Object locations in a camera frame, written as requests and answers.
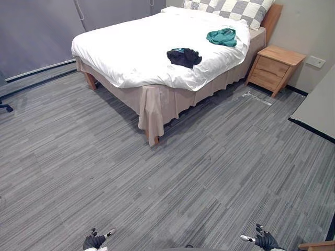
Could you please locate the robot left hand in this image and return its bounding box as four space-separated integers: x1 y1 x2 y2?
83 227 117 250

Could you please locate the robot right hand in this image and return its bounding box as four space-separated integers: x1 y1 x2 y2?
240 223 281 251

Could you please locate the beige bed skirt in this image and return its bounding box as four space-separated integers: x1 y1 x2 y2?
75 27 267 146

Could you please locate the black cloth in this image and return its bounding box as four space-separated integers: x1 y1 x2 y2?
166 48 203 69

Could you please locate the green cloth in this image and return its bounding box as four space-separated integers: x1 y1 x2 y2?
206 28 238 48

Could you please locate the wooden furniture edge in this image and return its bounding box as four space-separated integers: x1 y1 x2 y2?
298 240 335 251

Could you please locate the black office chair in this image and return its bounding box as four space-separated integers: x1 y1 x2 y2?
0 70 14 113

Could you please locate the wooden nightstand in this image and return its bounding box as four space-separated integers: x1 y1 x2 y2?
244 45 307 99

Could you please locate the white duvet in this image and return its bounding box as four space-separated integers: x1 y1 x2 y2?
71 6 251 92

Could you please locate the grey roller blind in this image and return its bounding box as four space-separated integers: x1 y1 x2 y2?
0 0 166 82

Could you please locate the checkered grey white pillow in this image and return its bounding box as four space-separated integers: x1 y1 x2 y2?
181 0 275 30

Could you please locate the white wall socket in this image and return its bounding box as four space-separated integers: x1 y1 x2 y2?
306 55 327 70

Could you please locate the wooden bed frame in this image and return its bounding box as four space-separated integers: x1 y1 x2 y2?
83 3 284 146

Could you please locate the white blind cord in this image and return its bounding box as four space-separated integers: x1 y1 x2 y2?
74 0 86 32

